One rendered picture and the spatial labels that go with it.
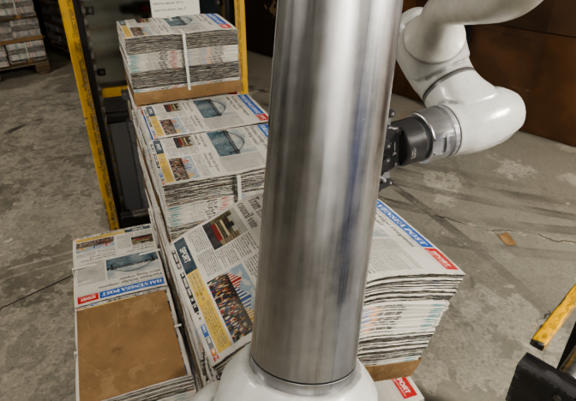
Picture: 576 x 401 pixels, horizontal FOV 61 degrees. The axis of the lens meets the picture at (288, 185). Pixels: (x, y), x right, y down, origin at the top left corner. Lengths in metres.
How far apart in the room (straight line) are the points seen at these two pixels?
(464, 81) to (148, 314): 1.10
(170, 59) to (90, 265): 0.74
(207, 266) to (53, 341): 1.71
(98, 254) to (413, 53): 1.32
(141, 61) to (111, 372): 0.94
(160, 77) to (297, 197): 1.38
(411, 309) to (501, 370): 1.51
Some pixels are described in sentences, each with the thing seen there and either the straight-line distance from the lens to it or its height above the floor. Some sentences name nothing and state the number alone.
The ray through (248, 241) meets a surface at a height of 1.18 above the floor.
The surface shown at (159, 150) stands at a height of 1.07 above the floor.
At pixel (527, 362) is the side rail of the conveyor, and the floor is 0.80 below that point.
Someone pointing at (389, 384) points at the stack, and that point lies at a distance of 1.07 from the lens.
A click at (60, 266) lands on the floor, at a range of 2.87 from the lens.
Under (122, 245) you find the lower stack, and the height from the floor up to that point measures 0.60.
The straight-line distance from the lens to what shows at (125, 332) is 1.53.
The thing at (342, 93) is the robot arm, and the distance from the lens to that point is 0.37.
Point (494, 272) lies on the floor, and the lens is 2.79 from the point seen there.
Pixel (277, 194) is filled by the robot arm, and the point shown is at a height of 1.45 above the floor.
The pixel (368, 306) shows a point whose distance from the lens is 0.76.
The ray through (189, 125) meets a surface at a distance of 1.54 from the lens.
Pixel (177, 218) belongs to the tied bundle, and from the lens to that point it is 1.27.
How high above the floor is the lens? 1.66
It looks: 30 degrees down
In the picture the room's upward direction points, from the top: straight up
